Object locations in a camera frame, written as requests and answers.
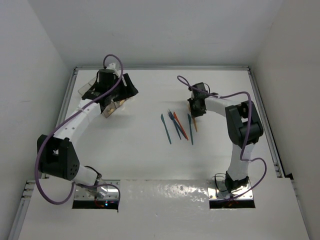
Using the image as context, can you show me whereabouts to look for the clear spoon container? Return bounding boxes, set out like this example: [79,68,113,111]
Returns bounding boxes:
[118,96,134,106]

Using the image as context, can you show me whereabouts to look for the clear outer container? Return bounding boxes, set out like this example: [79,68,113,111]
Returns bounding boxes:
[78,82,121,118]

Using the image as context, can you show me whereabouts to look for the orange plastic knife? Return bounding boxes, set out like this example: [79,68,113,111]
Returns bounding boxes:
[173,112,189,141]

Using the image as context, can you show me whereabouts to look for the clear middle container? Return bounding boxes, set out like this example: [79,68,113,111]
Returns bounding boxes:
[82,73,127,112]

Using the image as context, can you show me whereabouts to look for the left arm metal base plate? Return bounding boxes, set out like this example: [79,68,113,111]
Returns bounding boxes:
[74,179,120,201]

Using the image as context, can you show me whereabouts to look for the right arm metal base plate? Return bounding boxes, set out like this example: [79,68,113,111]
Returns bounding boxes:
[206,179,254,202]

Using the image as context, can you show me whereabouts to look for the teal plastic knife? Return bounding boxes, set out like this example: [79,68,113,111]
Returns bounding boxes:
[160,113,172,145]
[187,113,194,145]

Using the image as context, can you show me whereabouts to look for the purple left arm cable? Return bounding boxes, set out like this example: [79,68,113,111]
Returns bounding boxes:
[34,53,125,209]

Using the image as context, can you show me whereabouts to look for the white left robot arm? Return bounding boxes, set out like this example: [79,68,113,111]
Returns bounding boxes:
[37,63,138,186]

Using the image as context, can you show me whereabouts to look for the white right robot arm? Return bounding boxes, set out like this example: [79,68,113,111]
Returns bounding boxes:
[188,82,264,193]

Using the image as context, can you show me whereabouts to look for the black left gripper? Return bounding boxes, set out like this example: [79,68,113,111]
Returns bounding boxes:
[108,74,138,102]

